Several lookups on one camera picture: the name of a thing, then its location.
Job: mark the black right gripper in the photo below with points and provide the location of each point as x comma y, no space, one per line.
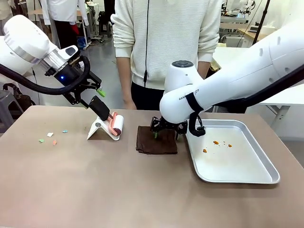
166,125

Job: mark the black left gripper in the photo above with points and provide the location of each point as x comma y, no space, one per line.
71,73

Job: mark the dark brown cloth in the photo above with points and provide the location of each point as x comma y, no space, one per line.
155,145

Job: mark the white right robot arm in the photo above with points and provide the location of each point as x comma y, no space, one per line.
237,78

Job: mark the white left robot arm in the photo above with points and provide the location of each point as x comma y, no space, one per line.
21,40

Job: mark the person's right forearm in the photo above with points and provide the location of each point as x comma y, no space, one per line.
124,78

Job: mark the person's left forearm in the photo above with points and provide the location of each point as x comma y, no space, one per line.
203,69

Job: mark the person's right hand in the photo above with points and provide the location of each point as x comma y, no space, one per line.
129,103

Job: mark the white folded roller stand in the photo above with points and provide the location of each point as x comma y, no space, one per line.
97,127

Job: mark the black trousers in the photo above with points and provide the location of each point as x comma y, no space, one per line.
146,97

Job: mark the white paper scrap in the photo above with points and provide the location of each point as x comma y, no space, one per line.
50,134

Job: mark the silver metal tray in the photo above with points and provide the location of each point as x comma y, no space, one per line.
232,164

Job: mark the brown leather bag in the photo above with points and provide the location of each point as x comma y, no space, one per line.
20,98

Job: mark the black step stool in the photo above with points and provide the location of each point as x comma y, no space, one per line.
104,23

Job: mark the grey plastic stool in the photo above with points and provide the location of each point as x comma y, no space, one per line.
6,107

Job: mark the person in white shirt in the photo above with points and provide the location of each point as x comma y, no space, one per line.
64,12

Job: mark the white knit sweater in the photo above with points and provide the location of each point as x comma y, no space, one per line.
171,35

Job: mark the white storage box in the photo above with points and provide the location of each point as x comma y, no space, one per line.
234,40

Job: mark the black tripod pole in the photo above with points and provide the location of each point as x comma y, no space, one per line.
261,21

